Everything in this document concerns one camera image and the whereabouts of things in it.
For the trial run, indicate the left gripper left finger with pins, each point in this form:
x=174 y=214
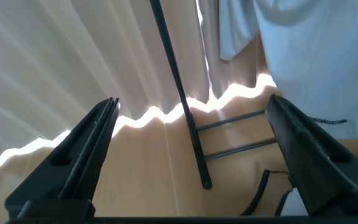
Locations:
x=42 y=193

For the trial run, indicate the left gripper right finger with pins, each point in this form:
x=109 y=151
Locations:
x=322 y=180

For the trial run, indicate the pale grey shorts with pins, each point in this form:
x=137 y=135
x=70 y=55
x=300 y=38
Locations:
x=322 y=62

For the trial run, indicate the black clothes rack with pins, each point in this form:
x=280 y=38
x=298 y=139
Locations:
x=197 y=146

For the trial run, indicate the beige curtain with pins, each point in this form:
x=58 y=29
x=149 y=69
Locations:
x=57 y=62

